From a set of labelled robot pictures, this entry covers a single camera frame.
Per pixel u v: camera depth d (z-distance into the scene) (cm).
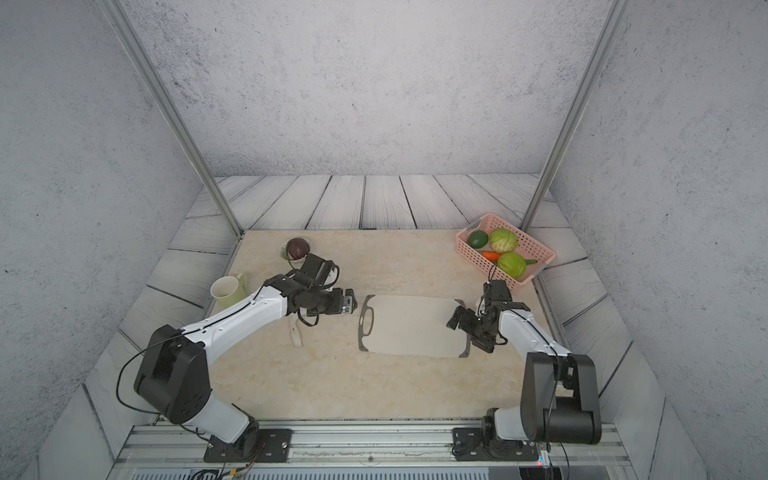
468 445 72
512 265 99
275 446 73
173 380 43
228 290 94
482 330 75
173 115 87
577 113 87
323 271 70
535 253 109
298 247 108
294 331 91
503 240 108
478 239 112
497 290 74
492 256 105
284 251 110
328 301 77
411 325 94
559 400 43
